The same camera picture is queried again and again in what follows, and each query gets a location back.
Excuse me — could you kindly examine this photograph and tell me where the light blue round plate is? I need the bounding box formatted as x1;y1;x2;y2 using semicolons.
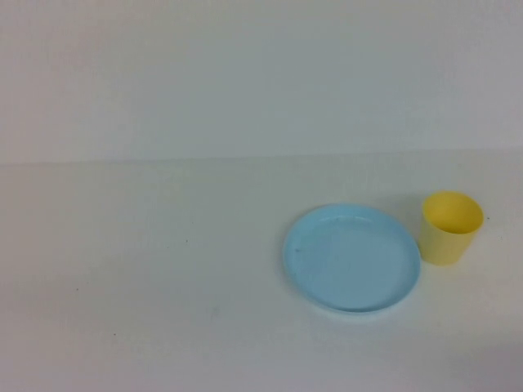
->
283;203;422;315

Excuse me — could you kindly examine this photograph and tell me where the yellow plastic cup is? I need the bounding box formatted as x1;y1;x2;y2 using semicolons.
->
419;189;485;268

